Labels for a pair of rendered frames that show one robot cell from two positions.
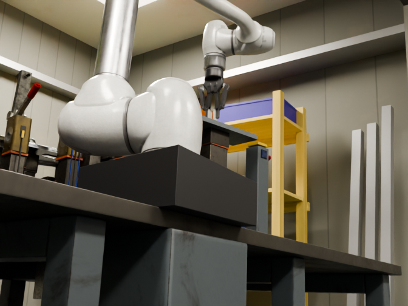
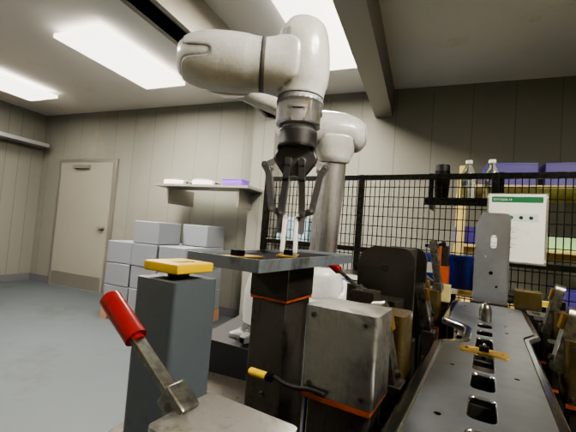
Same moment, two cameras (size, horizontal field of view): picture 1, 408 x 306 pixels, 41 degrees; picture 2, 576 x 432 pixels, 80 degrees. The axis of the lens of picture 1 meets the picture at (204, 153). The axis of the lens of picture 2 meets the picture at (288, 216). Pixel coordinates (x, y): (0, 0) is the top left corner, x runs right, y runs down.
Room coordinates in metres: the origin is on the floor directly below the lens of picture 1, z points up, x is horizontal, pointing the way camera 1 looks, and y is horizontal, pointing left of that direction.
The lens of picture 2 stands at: (2.65, -0.22, 1.21)
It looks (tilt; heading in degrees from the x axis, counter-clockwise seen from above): 3 degrees up; 164
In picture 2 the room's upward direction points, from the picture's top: 4 degrees clockwise
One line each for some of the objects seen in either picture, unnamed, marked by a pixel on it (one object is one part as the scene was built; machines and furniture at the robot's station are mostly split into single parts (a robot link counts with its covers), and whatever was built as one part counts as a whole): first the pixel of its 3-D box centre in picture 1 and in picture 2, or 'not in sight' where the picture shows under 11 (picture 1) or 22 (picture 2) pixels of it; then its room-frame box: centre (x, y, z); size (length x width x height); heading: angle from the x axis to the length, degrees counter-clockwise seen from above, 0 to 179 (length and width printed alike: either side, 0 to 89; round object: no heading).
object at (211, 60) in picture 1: (214, 64); (298, 115); (2.02, -0.03, 1.43); 0.09 x 0.09 x 0.06
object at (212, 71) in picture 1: (214, 81); (296, 153); (2.02, -0.03, 1.36); 0.08 x 0.07 x 0.09; 68
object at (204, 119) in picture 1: (213, 129); (285, 257); (2.01, -0.03, 1.16); 0.37 x 0.14 x 0.02; 133
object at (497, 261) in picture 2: not in sight; (491, 257); (1.61, 0.90, 1.17); 0.12 x 0.01 x 0.34; 43
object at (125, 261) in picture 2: not in sight; (165, 270); (-1.94, -0.42, 0.60); 1.17 x 0.78 x 1.20; 52
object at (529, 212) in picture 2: not in sight; (515, 228); (1.48, 1.18, 1.30); 0.23 x 0.02 x 0.31; 43
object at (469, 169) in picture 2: not in sight; (468, 180); (1.27, 1.10, 1.53); 0.07 x 0.07 x 0.20
